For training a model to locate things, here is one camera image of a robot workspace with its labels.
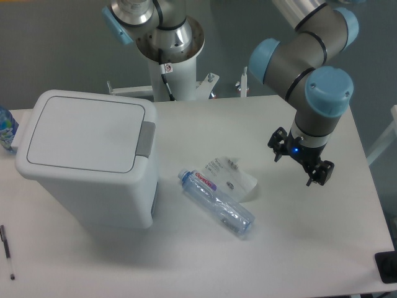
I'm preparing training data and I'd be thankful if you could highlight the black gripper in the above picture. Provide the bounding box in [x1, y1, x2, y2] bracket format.
[267, 127, 334, 186]

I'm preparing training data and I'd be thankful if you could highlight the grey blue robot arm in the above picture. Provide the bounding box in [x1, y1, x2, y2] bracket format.
[102, 1, 359, 185]

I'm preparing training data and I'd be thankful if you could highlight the white plastic trash can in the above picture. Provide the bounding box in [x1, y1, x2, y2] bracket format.
[16, 90, 159, 229]

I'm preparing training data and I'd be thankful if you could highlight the white trash can lid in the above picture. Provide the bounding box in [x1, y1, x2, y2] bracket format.
[27, 96, 145, 173]

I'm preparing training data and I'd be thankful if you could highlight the clear plastic screw bag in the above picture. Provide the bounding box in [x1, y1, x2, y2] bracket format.
[202, 156, 257, 202]

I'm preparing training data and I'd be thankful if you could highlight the empty clear plastic bottle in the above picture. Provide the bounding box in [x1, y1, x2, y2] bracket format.
[178, 169, 255, 236]

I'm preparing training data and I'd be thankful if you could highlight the black device at table edge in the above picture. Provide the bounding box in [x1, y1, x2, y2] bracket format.
[375, 251, 396, 284]

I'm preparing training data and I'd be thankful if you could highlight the blue labelled drink bottle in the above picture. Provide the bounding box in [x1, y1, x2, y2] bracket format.
[1, 106, 19, 152]

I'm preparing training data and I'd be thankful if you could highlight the black pen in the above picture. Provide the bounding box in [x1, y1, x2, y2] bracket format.
[1, 225, 16, 281]

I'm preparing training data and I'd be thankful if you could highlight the white frame at right edge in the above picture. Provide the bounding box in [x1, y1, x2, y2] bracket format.
[366, 105, 396, 166]

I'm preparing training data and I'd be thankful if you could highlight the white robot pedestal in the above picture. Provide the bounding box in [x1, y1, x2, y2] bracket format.
[106, 17, 249, 102]

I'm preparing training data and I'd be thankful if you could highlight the black cable on pedestal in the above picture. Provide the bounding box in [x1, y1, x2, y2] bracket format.
[157, 48, 177, 102]

